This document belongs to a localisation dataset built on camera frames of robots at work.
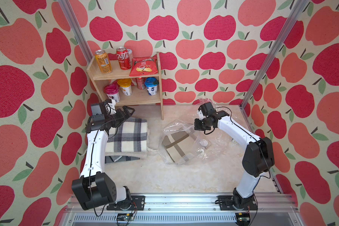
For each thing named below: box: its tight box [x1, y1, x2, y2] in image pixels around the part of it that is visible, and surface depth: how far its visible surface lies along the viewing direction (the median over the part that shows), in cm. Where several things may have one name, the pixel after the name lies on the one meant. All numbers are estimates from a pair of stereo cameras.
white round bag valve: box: [200, 138, 209, 147], surface depth 97 cm
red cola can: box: [116, 46, 132, 71], surface depth 77 cm
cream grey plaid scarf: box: [105, 117, 148, 154], surface depth 88 cm
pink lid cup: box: [103, 83, 121, 104], surface depth 90 cm
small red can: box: [135, 77, 146, 90], surface depth 99 cm
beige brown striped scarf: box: [162, 130, 197, 164], surface depth 97 cm
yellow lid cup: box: [117, 78, 132, 96], surface depth 95 cm
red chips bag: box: [129, 54, 159, 77], surface depth 78 cm
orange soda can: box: [94, 49, 113, 74], surface depth 75 cm
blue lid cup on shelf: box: [144, 76, 160, 96], surface depth 95 cm
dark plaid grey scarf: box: [104, 155, 140, 164], surface depth 88 cm
